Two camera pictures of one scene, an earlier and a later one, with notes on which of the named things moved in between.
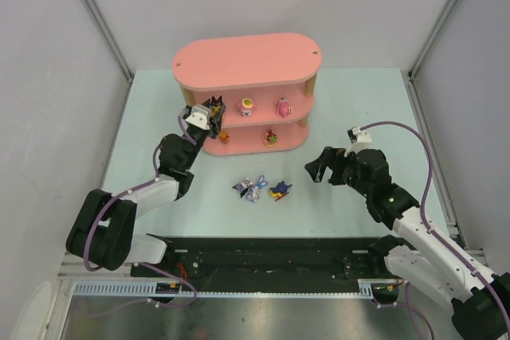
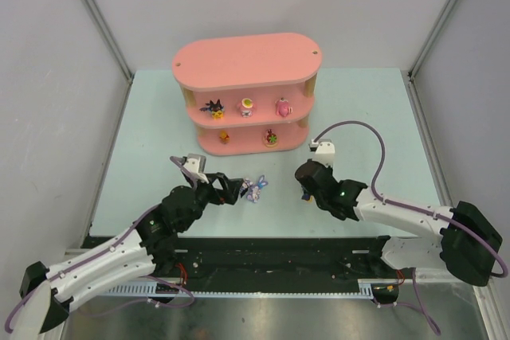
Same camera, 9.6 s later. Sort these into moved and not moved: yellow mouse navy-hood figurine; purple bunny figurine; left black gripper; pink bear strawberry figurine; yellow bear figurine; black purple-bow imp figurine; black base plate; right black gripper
Moved: yellow mouse navy-hood figurine; right black gripper; left black gripper
Not moved: purple bunny figurine; yellow bear figurine; black purple-bow imp figurine; pink bear strawberry figurine; black base plate
